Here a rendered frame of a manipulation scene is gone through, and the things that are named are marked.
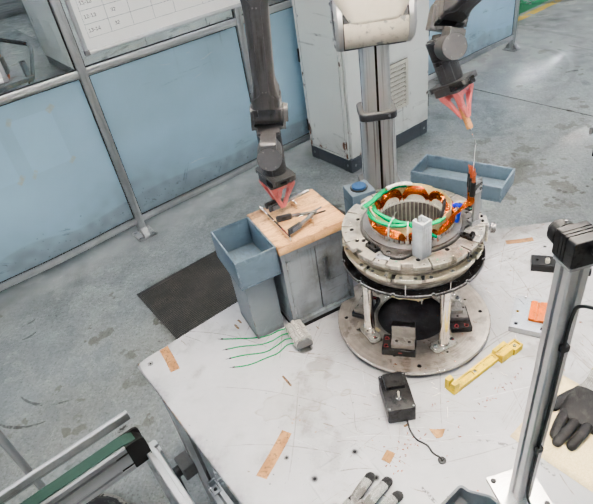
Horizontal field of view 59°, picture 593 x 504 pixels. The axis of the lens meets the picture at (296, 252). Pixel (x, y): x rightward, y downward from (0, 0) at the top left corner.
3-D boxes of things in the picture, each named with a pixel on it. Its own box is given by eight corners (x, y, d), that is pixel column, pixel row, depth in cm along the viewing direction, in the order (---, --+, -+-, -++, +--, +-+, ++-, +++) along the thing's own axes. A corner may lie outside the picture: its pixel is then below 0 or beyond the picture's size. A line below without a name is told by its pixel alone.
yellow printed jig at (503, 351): (455, 397, 118) (456, 388, 115) (444, 387, 120) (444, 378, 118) (522, 349, 125) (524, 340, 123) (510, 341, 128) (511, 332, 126)
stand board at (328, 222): (279, 257, 125) (277, 249, 123) (248, 222, 139) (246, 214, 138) (349, 226, 131) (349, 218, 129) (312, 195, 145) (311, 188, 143)
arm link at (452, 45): (465, 10, 123) (430, 5, 122) (485, 4, 113) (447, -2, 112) (453, 63, 127) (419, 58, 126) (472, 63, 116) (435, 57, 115)
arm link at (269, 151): (287, 99, 120) (250, 101, 120) (288, 119, 110) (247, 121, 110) (290, 147, 127) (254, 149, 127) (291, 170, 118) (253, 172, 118)
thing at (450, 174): (504, 253, 154) (515, 168, 137) (492, 274, 148) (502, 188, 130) (425, 233, 167) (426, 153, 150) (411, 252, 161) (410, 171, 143)
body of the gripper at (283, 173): (274, 189, 125) (269, 162, 120) (255, 174, 132) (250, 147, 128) (297, 180, 127) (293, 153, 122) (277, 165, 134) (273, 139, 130)
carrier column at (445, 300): (443, 350, 126) (446, 286, 113) (435, 344, 128) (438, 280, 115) (450, 345, 127) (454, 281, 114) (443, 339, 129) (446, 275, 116)
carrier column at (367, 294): (370, 339, 132) (365, 277, 120) (363, 333, 134) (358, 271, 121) (377, 334, 133) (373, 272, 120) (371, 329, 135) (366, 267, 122)
